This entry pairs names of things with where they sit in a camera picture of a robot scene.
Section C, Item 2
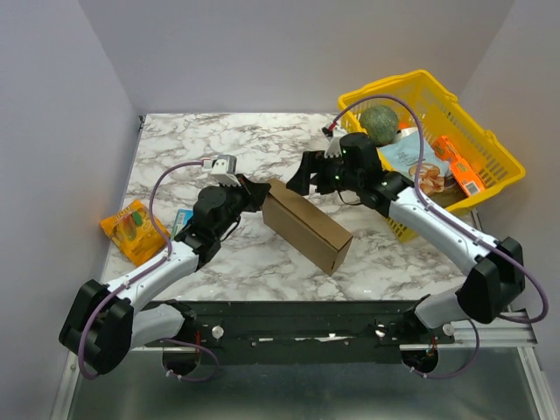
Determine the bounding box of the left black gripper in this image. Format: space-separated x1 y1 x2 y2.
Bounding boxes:
216 177 270 240

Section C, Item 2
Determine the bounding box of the brown cardboard box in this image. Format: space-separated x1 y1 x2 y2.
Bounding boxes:
262 178 353 276

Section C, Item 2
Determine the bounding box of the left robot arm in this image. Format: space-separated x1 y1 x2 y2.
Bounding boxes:
59 174 271 379

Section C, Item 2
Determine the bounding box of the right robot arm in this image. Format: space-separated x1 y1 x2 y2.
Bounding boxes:
287 133 525 343

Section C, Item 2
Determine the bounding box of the blue toothpaste box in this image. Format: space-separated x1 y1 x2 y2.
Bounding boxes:
171 208 193 240

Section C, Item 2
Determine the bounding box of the orange snack box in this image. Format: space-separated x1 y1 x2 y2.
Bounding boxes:
431 136 487 197

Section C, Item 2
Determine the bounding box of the green round melon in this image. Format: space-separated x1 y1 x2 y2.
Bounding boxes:
359 104 399 147

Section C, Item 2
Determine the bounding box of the light blue snack pouch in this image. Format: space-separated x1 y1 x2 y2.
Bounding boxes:
380 132 453 196

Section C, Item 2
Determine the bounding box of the white orange bottle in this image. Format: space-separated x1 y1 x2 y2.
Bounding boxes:
395 124 418 142

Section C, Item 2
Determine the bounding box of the orange candy bag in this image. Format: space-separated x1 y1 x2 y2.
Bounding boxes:
100 199 166 267

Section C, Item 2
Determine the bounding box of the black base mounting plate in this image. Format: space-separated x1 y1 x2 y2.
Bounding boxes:
89 299 511 367

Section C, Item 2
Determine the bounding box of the yellow plastic basket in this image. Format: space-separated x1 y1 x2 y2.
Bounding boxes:
338 69 526 217

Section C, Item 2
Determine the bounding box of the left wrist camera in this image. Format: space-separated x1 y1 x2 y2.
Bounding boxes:
202 155 241 187

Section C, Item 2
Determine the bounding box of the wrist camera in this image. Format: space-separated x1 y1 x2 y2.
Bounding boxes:
322 126 347 158
202 155 241 187

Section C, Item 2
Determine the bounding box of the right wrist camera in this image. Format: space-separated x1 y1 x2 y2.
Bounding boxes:
322 126 347 158

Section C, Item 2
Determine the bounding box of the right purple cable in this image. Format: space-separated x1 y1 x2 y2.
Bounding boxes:
330 94 550 380

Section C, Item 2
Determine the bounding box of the purple cable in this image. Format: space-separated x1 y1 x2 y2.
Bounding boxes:
78 160 220 382
330 94 550 380

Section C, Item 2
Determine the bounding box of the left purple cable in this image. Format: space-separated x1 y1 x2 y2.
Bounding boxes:
78 160 220 382

